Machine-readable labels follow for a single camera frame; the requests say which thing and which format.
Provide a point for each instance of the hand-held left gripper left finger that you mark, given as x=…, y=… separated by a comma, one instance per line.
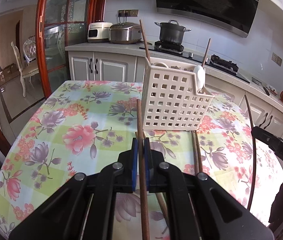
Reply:
x=134, y=165

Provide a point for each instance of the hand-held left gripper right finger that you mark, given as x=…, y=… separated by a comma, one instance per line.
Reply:
x=147, y=155

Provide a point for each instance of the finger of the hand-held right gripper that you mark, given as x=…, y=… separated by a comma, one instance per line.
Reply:
x=264, y=137

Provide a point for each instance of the dark thin wooden chopstick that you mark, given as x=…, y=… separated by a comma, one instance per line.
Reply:
x=249, y=112

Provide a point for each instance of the white perforated plastic basket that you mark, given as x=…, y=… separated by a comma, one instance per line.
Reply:
x=174, y=105

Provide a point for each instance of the large white ceramic spoon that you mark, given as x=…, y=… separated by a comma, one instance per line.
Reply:
x=199, y=76

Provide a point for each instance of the small white ceramic spoon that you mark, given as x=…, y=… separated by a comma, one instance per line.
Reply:
x=160, y=64

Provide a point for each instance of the kitchen knife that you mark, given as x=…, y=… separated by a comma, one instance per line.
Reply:
x=261, y=86

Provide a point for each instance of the floral tablecloth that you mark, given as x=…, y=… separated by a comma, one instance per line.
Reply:
x=69, y=135

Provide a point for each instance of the white lower kitchen cabinets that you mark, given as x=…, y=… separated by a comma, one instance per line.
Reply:
x=111, y=67

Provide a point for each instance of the black glass gas cooktop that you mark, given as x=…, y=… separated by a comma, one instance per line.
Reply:
x=196, y=55

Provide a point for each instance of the silver rice cooker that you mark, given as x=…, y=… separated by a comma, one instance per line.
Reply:
x=125, y=33

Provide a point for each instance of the dark lidded cooking pot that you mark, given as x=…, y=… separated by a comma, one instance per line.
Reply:
x=171, y=32

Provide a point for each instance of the white countertop appliance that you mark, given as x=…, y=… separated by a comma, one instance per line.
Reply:
x=97, y=32

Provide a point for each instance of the white ornate dining chair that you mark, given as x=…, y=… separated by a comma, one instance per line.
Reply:
x=30, y=48
x=27, y=71

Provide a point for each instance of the black range hood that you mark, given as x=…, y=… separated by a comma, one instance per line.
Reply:
x=206, y=2

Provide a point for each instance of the red wooden sliding glass door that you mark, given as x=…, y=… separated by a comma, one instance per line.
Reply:
x=40, y=42

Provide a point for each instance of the cardboard boxes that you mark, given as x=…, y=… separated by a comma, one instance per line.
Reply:
x=5, y=72

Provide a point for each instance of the gold single wall outlet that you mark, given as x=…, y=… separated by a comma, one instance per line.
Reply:
x=277, y=59

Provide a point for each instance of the gold double wall outlet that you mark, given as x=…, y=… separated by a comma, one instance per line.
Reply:
x=127, y=13

